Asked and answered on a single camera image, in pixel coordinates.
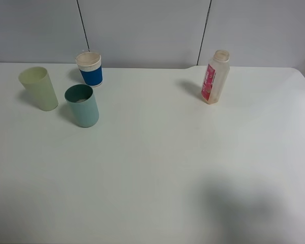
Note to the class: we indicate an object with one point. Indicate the pink label drink bottle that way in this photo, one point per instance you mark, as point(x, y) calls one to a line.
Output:
point(215, 76)

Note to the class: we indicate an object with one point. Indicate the light green plastic cup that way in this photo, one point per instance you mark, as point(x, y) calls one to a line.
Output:
point(37, 82)

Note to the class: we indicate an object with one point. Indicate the teal plastic cup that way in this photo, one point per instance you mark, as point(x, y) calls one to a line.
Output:
point(82, 102)

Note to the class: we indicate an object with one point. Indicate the blue paper cup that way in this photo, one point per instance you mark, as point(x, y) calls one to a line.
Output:
point(90, 65)

